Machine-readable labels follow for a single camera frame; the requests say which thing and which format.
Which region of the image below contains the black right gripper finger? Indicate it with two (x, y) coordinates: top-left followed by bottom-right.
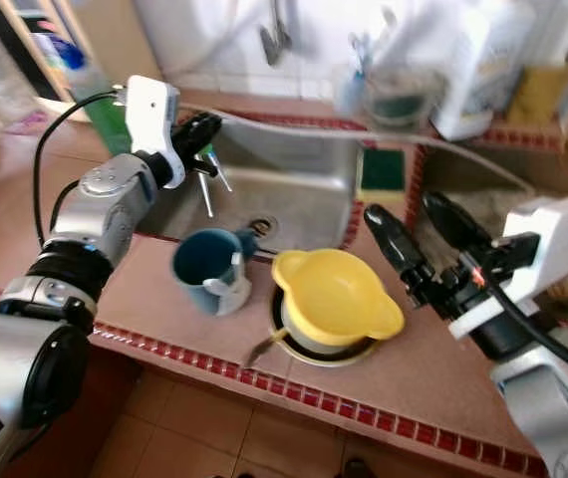
(422, 191), (502, 262)
(364, 204), (442, 292)

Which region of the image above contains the green handled utensil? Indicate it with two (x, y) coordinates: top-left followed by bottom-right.
(209, 144), (235, 195)

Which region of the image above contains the yellow plastic bowl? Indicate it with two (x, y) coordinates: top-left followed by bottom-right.
(271, 249), (407, 345)

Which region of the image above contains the blue mug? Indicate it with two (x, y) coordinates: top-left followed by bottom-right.
(171, 229), (260, 318)

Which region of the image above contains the small steel sink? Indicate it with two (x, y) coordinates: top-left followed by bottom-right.
(159, 115), (365, 255)

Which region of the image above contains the green sponge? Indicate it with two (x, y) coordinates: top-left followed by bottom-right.
(359, 144), (410, 198)

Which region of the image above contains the green soap bottle blue cap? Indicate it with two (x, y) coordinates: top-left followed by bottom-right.
(60, 40), (136, 155)

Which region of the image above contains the clear plastic container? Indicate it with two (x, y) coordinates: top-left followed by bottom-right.
(364, 65), (444, 130)

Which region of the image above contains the beige water purifier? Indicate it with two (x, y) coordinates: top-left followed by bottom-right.
(0, 0), (141, 101)

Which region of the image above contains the yellow sponge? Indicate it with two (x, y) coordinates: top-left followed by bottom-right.
(505, 65), (568, 128)

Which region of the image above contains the white detergent bottle yellow cap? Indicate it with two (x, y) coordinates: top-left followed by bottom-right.
(428, 0), (539, 142)

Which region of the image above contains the small pink packet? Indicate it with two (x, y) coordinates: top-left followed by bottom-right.
(10, 108), (56, 135)

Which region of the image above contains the small brass spoon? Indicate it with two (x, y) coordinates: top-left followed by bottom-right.
(246, 329), (293, 369)

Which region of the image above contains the clear jar with white lid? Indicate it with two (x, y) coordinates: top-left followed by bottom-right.
(0, 20), (41, 125)

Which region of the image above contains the blue toothbrush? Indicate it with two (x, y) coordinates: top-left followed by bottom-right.
(354, 10), (410, 71)

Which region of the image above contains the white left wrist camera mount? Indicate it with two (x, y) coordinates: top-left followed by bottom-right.
(125, 76), (183, 190)

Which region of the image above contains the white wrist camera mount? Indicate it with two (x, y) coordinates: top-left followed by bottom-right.
(448, 196), (568, 342)
(125, 76), (183, 190)

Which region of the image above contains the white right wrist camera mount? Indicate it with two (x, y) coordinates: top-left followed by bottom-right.
(448, 196), (568, 342)

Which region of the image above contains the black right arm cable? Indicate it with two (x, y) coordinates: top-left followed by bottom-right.
(483, 264), (568, 389)

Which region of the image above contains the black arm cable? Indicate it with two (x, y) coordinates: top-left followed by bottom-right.
(483, 264), (568, 389)
(33, 90), (131, 250)

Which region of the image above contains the white flexible hose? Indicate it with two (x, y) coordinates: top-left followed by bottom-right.
(194, 105), (539, 195)

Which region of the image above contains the chrome wall tap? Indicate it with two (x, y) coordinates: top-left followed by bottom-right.
(259, 0), (297, 69)

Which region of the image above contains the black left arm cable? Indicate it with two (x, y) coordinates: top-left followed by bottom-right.
(33, 90), (131, 250)

